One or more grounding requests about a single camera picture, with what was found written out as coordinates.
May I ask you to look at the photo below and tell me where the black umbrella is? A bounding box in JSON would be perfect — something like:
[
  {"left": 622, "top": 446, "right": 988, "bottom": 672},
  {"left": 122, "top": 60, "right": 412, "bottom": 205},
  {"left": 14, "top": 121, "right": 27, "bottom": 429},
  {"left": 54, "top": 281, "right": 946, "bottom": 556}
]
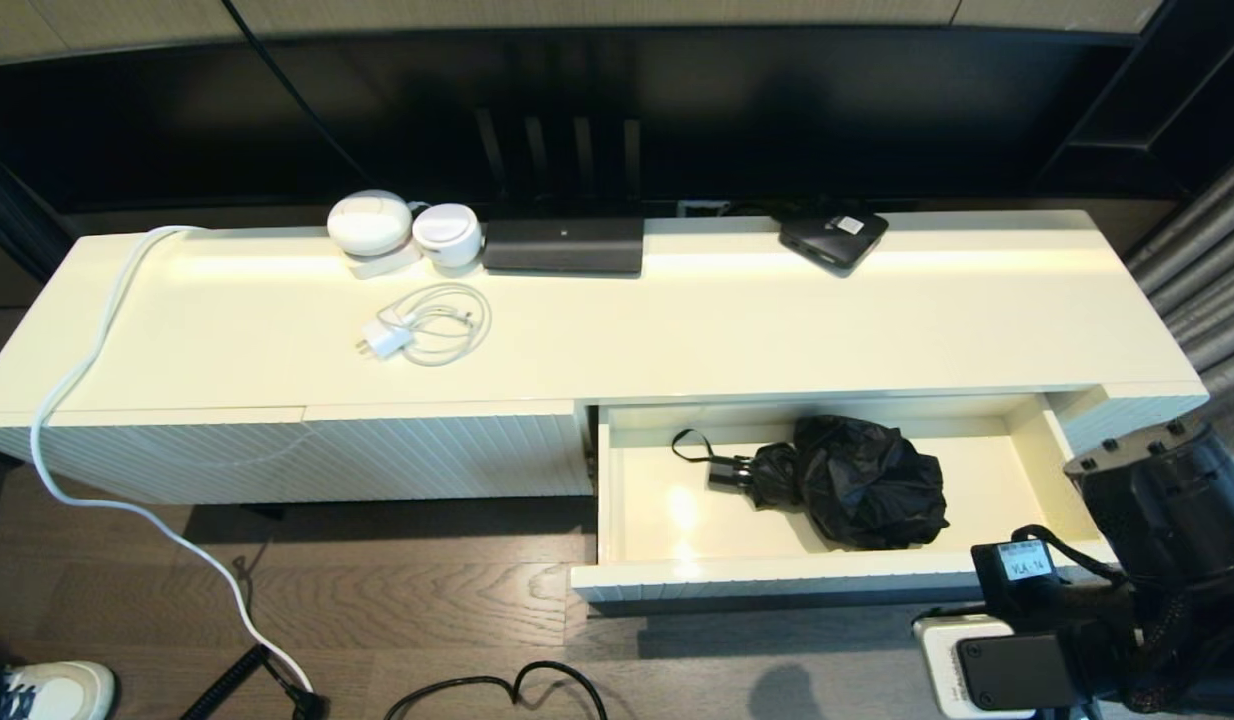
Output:
[{"left": 672, "top": 415, "right": 950, "bottom": 551}]

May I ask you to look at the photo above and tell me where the white fluted drawer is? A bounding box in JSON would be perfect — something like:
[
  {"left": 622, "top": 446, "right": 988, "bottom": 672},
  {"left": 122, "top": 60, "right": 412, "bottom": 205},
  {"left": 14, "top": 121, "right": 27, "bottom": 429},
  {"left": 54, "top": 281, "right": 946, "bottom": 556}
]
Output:
[{"left": 572, "top": 393, "right": 1123, "bottom": 606}]

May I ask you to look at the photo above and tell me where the white TV cabinet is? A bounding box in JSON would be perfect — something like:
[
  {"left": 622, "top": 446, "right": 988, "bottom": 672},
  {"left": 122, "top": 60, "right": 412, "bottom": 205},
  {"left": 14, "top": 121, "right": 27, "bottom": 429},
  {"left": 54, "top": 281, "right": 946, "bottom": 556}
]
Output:
[{"left": 0, "top": 208, "right": 1210, "bottom": 521}]

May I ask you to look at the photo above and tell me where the grey pleated curtain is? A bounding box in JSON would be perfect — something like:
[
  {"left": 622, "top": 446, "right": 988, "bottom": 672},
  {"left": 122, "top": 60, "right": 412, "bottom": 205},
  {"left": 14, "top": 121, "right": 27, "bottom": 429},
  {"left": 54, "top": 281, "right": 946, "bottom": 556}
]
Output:
[{"left": 1122, "top": 140, "right": 1234, "bottom": 441}]

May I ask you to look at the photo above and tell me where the black set-top box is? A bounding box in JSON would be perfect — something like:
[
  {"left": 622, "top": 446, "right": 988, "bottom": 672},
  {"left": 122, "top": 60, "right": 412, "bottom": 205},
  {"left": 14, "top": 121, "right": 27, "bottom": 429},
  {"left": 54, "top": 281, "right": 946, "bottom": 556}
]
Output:
[{"left": 777, "top": 208, "right": 890, "bottom": 276}]

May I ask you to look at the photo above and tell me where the black shelf unit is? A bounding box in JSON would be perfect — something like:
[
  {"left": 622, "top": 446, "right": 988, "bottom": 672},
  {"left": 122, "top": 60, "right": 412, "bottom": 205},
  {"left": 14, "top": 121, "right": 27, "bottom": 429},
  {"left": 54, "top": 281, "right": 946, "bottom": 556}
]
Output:
[{"left": 1032, "top": 0, "right": 1234, "bottom": 201}]

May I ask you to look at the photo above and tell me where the black television screen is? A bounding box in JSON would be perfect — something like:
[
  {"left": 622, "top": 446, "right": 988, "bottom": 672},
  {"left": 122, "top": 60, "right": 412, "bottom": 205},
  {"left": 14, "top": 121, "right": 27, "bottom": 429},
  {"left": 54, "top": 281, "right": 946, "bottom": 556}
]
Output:
[{"left": 0, "top": 28, "right": 1158, "bottom": 216}]

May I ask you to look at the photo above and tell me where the black router with antennas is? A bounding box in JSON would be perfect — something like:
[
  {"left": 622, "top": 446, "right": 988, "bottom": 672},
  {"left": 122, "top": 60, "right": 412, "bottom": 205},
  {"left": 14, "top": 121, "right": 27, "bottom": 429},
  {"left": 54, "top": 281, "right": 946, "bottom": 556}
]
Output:
[{"left": 474, "top": 106, "right": 646, "bottom": 277}]

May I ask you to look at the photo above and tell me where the small white round device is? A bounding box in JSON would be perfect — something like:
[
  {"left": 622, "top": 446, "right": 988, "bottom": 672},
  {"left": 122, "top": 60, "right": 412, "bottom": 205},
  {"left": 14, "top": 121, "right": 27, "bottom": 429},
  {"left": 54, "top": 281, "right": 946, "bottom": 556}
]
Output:
[{"left": 412, "top": 204, "right": 483, "bottom": 269}]

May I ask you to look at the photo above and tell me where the white USB charger adapter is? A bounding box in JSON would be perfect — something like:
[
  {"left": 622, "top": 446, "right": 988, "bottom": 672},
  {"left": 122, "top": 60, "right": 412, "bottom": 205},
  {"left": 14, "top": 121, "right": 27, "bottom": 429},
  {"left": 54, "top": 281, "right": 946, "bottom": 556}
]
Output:
[{"left": 355, "top": 320, "right": 416, "bottom": 361}]

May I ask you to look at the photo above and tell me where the large white round device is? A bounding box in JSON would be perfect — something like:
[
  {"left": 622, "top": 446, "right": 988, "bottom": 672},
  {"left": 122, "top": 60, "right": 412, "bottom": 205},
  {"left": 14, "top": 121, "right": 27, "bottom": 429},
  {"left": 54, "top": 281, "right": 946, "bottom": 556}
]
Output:
[{"left": 327, "top": 190, "right": 424, "bottom": 281}]

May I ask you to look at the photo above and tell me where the white sneaker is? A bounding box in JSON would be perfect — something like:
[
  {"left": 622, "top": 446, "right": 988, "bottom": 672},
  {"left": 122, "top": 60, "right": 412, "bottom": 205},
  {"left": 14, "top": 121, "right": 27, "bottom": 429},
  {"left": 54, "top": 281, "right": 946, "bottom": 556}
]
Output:
[{"left": 0, "top": 660, "right": 116, "bottom": 720}]

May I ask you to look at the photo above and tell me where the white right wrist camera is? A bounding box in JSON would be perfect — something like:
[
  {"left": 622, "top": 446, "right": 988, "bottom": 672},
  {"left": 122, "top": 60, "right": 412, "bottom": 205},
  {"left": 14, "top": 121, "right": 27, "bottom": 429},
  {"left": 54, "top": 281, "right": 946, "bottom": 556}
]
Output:
[{"left": 912, "top": 615, "right": 1078, "bottom": 720}]

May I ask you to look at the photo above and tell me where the thin black looped cable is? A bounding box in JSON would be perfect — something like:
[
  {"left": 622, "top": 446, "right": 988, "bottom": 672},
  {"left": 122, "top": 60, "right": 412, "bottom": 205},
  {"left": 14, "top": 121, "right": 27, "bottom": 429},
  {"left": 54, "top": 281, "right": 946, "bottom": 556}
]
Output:
[{"left": 382, "top": 660, "right": 610, "bottom": 720}]

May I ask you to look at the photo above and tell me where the white coiled charging cable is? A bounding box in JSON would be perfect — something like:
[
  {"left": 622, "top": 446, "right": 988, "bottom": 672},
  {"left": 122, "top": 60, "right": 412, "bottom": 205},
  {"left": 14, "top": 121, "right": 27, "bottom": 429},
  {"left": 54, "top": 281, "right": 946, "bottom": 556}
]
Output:
[{"left": 377, "top": 282, "right": 493, "bottom": 367}]

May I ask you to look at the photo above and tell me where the black coiled cable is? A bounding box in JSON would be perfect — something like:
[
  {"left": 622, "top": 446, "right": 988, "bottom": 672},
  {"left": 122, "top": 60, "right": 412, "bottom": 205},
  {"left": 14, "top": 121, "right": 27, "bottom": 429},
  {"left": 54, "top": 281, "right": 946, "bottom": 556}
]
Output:
[{"left": 180, "top": 643, "right": 330, "bottom": 720}]

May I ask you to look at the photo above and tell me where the long black cable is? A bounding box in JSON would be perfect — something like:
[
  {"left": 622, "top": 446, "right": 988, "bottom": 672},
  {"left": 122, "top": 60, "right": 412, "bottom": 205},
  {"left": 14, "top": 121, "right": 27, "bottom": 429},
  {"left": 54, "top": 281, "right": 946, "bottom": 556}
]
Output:
[{"left": 222, "top": 0, "right": 373, "bottom": 186}]

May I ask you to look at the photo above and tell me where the thick white power cord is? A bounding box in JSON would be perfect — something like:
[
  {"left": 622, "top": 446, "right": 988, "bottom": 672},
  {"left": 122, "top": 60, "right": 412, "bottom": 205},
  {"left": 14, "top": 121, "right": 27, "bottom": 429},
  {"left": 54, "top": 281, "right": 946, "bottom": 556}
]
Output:
[{"left": 30, "top": 226, "right": 313, "bottom": 693}]

